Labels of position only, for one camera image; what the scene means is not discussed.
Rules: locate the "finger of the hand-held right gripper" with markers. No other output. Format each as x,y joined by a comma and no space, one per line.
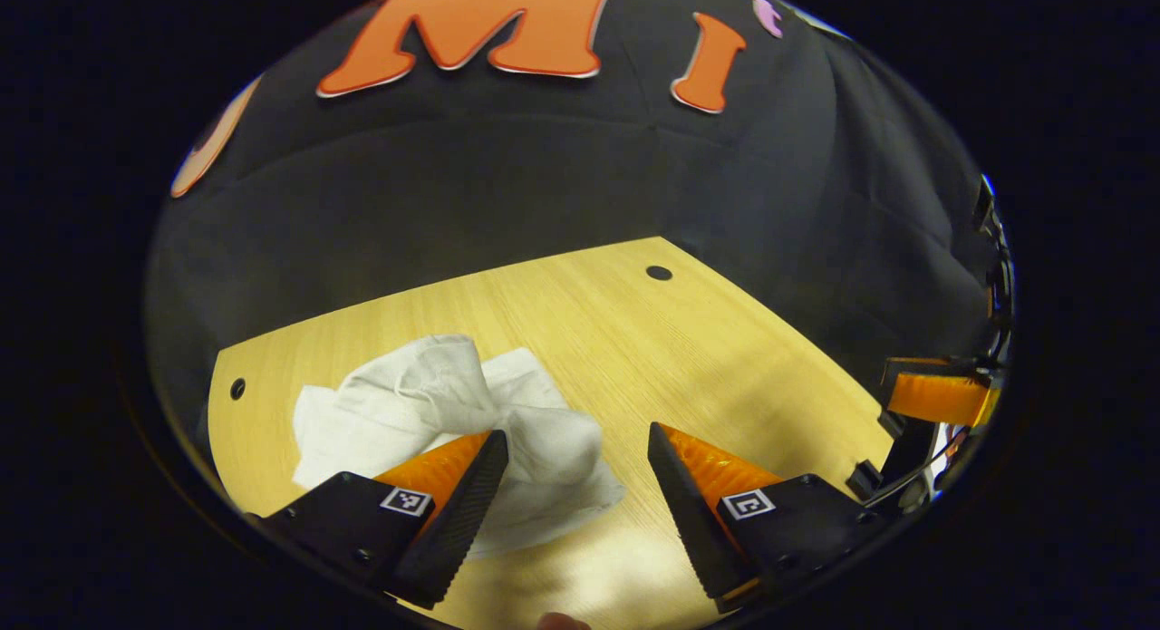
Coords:
938,396

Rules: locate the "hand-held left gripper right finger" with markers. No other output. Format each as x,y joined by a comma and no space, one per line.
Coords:
693,530

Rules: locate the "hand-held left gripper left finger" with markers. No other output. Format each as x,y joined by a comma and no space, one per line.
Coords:
458,521

